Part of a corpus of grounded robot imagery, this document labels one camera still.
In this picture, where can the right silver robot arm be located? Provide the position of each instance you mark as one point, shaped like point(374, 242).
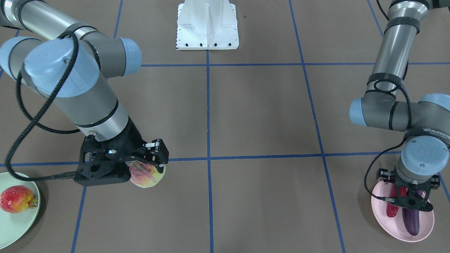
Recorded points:
point(71, 68)

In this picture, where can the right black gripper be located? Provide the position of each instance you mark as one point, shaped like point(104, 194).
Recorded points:
point(135, 137)

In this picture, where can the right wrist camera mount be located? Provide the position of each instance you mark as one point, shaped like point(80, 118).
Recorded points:
point(101, 163)

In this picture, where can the purple eggplant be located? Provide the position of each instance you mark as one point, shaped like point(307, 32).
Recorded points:
point(411, 220)

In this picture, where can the green plate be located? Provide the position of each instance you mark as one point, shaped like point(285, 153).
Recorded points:
point(14, 224)

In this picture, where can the red chili pepper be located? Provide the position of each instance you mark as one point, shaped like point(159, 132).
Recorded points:
point(392, 210)

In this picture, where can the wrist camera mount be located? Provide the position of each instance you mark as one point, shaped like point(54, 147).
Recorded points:
point(101, 163)
point(418, 200)

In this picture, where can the red pomegranate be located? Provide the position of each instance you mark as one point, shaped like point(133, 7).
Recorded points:
point(16, 199)

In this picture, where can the pink peach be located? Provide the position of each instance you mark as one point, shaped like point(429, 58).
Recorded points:
point(145, 175)

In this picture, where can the pink plate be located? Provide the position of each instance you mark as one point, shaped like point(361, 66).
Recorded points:
point(395, 226)

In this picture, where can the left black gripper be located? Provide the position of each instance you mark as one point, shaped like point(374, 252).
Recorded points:
point(383, 175)

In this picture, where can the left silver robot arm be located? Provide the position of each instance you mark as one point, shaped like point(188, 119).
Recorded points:
point(386, 105)

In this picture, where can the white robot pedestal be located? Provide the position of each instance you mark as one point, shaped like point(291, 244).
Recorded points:
point(207, 25)

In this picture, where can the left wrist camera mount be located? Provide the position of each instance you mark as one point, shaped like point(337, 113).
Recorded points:
point(418, 200)

